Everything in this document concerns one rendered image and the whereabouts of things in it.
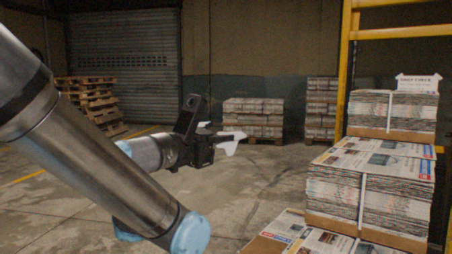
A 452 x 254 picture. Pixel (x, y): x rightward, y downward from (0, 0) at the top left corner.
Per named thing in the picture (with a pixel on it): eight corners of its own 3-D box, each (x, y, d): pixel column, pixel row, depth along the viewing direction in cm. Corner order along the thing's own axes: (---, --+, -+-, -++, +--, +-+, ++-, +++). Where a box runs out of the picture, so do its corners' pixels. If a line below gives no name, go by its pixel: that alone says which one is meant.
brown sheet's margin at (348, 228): (303, 222, 111) (304, 212, 110) (325, 196, 134) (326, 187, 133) (426, 257, 90) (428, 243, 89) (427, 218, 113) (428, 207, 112)
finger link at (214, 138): (228, 137, 75) (194, 138, 72) (229, 130, 75) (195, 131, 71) (236, 143, 71) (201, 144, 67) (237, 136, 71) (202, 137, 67)
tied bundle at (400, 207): (303, 224, 111) (306, 164, 106) (325, 197, 135) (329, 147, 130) (425, 259, 90) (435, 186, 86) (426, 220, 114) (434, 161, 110)
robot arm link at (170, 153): (140, 131, 63) (166, 142, 58) (158, 128, 66) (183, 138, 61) (140, 164, 65) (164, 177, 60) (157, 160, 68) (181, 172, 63)
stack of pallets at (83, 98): (87, 128, 765) (82, 76, 740) (121, 129, 750) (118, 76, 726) (50, 139, 636) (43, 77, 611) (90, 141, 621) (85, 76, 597)
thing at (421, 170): (309, 164, 106) (309, 162, 106) (331, 148, 130) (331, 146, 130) (434, 185, 86) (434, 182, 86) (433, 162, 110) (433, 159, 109)
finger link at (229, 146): (243, 152, 78) (210, 154, 74) (246, 130, 76) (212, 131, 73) (249, 156, 75) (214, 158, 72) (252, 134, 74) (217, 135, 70)
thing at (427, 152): (331, 148, 129) (331, 146, 129) (346, 137, 153) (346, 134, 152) (436, 162, 109) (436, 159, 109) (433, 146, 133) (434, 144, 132)
